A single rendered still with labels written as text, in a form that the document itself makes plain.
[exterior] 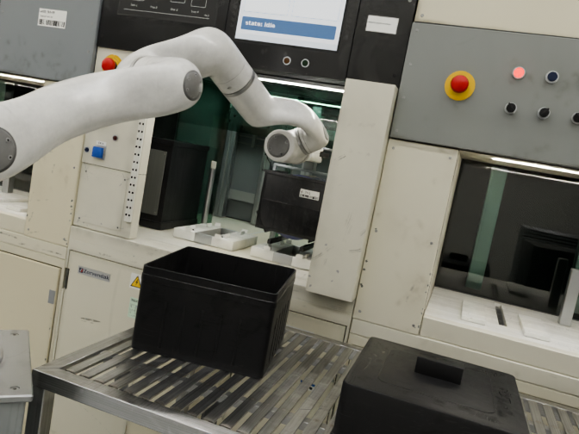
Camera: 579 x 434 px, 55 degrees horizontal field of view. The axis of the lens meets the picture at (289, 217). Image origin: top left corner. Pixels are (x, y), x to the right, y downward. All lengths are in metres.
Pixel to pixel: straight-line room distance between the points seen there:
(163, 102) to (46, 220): 0.84
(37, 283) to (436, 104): 1.28
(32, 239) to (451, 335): 1.26
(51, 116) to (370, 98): 0.72
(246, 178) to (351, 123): 1.17
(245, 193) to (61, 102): 1.51
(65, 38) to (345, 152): 0.92
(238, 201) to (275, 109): 1.14
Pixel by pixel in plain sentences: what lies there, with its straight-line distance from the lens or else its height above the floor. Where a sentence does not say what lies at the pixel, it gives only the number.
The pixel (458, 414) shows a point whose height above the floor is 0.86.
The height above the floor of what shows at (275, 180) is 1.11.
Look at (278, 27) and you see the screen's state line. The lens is 1.50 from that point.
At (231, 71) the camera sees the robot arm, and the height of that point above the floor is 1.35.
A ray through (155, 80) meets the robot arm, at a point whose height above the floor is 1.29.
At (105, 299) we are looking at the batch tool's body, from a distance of 1.74.
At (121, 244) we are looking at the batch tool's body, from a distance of 1.68.
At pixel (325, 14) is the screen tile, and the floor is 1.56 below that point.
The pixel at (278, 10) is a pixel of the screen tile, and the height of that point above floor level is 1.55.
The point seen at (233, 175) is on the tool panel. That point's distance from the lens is 2.48.
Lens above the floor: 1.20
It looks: 6 degrees down
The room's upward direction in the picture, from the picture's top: 11 degrees clockwise
